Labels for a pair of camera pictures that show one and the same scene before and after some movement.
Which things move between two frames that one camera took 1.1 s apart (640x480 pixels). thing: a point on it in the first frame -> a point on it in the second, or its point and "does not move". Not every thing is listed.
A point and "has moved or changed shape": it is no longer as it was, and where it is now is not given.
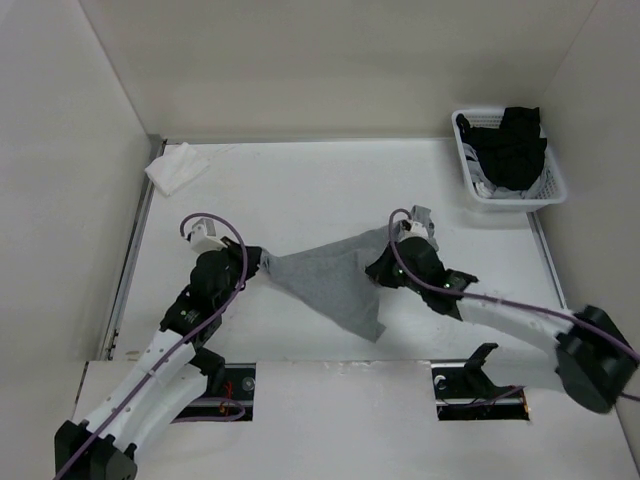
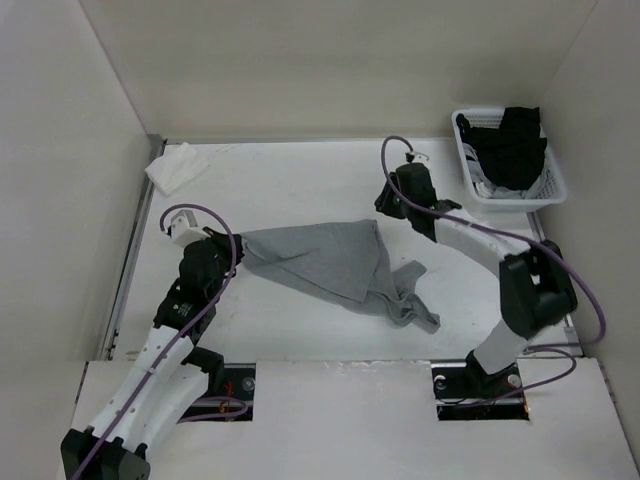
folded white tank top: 179,165 does not move
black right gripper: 380,270 -> 383,202
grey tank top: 335,271 has moved or changed shape
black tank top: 512,156 does not move
